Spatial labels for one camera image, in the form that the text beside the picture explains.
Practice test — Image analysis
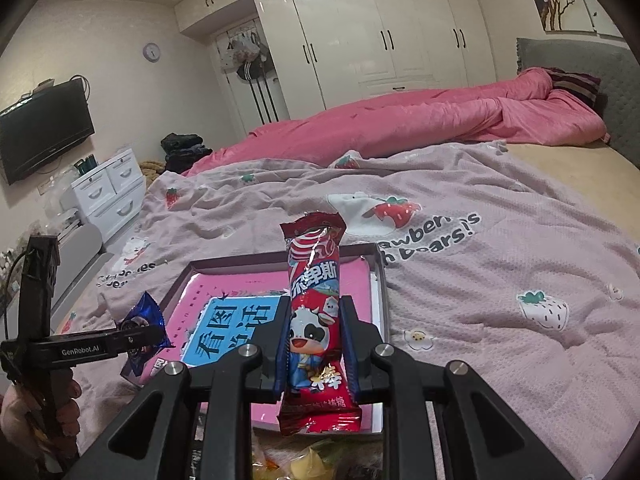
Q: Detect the red cow wafer bar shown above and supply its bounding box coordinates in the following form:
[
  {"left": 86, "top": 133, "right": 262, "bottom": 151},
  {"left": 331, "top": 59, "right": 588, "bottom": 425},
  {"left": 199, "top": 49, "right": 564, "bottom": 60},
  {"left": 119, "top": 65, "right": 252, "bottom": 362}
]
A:
[{"left": 279, "top": 211, "right": 362, "bottom": 434}]

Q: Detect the blue Oreo cookie packet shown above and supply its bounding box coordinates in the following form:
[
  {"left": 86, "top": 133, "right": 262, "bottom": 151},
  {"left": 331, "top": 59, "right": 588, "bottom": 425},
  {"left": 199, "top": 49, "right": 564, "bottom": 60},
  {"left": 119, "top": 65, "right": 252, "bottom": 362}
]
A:
[{"left": 116, "top": 292, "right": 171, "bottom": 378}]

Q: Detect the orange cracker packet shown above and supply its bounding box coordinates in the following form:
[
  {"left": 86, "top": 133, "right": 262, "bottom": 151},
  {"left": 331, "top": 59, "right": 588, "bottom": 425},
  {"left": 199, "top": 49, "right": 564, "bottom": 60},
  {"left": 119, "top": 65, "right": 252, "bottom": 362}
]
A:
[{"left": 252, "top": 434, "right": 349, "bottom": 479}]

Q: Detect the person's left hand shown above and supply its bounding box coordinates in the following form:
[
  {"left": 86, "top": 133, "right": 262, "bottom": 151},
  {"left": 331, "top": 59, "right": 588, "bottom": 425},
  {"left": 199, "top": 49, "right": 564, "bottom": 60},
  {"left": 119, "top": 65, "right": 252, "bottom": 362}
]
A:
[{"left": 1, "top": 377, "right": 81, "bottom": 460}]

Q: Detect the pink children's book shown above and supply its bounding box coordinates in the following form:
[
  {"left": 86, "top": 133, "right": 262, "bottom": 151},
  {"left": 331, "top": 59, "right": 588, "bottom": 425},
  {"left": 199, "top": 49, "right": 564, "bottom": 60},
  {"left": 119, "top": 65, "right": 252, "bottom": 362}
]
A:
[{"left": 150, "top": 258, "right": 377, "bottom": 430}]

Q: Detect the dark shallow box tray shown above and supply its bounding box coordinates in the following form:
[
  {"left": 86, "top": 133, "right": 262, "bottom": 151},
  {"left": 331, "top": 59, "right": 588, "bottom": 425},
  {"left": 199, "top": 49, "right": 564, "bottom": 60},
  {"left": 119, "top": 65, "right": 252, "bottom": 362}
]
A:
[{"left": 134, "top": 242, "right": 392, "bottom": 441}]

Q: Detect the pink strawberry bear blanket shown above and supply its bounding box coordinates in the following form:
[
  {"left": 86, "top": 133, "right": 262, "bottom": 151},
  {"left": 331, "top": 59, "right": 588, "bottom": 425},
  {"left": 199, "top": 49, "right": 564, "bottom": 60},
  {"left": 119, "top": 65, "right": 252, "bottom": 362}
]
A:
[{"left": 65, "top": 142, "right": 639, "bottom": 479}]

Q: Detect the white drawer cabinet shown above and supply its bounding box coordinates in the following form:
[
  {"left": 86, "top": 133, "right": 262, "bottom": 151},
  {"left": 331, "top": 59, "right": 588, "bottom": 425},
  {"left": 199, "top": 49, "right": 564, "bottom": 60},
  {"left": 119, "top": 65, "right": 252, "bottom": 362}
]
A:
[{"left": 60, "top": 148, "right": 146, "bottom": 243}]

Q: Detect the dark clothes pile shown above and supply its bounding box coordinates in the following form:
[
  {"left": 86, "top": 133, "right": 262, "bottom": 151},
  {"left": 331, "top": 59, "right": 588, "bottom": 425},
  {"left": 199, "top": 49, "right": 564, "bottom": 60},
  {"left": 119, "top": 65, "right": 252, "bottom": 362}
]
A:
[{"left": 160, "top": 132, "right": 213, "bottom": 174}]

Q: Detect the pink quilt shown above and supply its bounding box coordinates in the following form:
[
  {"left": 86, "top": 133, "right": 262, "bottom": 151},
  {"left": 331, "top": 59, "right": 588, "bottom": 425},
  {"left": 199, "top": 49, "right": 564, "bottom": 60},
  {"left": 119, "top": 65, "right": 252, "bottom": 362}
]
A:
[{"left": 186, "top": 67, "right": 608, "bottom": 177}]

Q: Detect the white wardrobe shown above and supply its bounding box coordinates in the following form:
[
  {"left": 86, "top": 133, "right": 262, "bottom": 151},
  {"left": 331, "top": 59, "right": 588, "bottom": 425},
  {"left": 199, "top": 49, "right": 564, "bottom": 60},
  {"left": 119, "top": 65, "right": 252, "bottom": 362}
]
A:
[{"left": 175, "top": 0, "right": 496, "bottom": 118}]

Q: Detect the striped dark pillow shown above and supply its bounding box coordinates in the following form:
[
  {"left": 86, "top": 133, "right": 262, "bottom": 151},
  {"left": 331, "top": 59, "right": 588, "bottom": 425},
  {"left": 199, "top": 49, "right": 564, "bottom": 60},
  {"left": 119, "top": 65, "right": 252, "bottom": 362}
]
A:
[{"left": 546, "top": 67, "right": 601, "bottom": 108}]

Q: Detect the grey headboard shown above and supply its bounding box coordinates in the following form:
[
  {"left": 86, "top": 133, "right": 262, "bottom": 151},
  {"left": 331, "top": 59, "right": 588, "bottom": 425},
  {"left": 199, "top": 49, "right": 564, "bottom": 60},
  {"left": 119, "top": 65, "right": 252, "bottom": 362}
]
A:
[{"left": 516, "top": 38, "right": 640, "bottom": 165}]

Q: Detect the black wall television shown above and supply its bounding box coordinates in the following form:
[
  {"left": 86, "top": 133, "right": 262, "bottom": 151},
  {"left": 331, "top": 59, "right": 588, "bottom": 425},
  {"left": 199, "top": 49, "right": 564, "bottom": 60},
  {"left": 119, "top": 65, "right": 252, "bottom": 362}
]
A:
[{"left": 0, "top": 78, "right": 94, "bottom": 185}]

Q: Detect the round wall clock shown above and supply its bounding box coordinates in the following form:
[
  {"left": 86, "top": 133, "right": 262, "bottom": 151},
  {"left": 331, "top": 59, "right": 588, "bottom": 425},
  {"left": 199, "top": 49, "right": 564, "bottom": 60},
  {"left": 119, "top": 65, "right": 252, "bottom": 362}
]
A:
[{"left": 142, "top": 42, "right": 162, "bottom": 63}]

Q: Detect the tree wall painting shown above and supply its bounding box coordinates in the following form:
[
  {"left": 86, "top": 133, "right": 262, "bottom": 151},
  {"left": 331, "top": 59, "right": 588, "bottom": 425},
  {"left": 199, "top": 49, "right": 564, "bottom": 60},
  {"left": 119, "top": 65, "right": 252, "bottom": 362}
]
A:
[{"left": 534, "top": 0, "right": 623, "bottom": 39}]

